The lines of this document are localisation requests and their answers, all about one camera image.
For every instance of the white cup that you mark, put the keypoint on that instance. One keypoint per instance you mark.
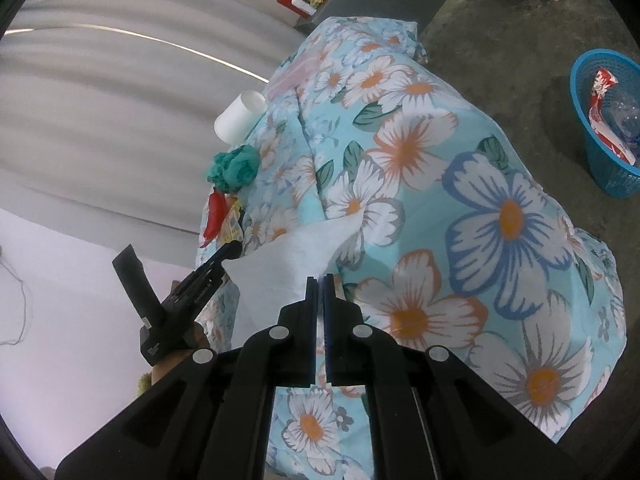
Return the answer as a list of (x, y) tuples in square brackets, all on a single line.
[(240, 117)]

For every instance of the white tissue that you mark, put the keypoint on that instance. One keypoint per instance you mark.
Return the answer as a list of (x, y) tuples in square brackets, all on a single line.
[(290, 255)]

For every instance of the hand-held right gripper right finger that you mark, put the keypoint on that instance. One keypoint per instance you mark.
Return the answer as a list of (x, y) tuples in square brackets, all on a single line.
[(330, 340)]

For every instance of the red white box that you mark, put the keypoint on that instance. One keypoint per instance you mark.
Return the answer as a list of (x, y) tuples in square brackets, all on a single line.
[(301, 6)]

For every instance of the green cloth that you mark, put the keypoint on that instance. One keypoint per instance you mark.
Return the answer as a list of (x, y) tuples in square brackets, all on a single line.
[(235, 167)]

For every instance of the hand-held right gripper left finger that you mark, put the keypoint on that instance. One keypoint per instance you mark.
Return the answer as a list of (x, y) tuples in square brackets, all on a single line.
[(300, 345)]

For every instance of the red plastic wrapper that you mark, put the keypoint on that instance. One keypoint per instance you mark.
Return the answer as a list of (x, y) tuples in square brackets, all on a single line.
[(215, 215)]

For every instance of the blue mesh basket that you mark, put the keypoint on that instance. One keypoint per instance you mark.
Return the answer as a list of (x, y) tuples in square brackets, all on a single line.
[(605, 170)]

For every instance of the yellow green small box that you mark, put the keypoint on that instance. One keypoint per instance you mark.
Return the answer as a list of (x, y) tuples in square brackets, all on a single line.
[(232, 225)]

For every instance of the red white snack bag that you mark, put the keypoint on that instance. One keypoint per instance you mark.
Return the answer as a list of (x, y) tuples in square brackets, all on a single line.
[(602, 85)]

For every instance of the person's left hand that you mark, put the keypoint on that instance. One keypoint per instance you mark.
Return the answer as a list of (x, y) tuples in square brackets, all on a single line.
[(201, 338)]

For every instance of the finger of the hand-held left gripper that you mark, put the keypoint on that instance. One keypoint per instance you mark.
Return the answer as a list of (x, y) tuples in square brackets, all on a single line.
[(220, 259)]

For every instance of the floral blanket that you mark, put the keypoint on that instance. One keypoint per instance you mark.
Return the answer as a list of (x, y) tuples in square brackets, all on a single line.
[(450, 160)]

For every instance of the clear plastic bag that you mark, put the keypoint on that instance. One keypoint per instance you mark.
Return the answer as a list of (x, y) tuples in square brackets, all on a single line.
[(297, 70)]

